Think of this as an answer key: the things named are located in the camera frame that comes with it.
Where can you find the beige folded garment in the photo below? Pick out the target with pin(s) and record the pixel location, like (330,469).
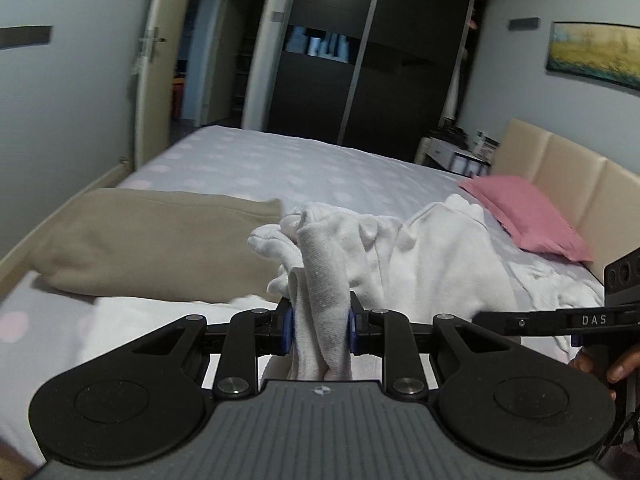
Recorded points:
(150,240)

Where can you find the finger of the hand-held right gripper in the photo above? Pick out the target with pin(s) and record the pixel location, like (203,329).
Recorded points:
(530,322)

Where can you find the white knit garment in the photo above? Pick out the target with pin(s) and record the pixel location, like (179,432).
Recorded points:
(325,280)

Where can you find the framed landscape painting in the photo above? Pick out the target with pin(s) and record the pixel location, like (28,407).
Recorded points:
(595,52)

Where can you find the white nightstand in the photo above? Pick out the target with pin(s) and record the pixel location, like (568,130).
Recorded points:
(445,152)

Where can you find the cream door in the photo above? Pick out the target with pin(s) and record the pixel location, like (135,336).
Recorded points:
(155,110)

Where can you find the pink pillow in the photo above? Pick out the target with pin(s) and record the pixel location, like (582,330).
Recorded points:
(530,215)

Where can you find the white crumpled garment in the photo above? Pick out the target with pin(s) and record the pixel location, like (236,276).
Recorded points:
(555,285)

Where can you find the dark grey wall plate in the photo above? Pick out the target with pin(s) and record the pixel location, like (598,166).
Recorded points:
(25,37)

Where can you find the hanging pale garment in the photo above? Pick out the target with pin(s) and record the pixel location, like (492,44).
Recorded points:
(454,90)

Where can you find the bed with pink dotted sheet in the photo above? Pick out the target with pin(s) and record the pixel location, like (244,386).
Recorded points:
(300,165)

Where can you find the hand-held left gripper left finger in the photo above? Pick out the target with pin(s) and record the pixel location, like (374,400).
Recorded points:
(287,330)

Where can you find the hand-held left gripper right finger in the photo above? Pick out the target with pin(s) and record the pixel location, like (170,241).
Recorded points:
(352,332)

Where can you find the dark sliding wardrobe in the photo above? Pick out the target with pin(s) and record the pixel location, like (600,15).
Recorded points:
(400,100)

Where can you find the person's right hand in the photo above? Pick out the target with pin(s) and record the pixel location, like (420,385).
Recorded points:
(625,367)

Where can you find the beige padded headboard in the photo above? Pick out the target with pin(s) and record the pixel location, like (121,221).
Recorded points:
(575,175)

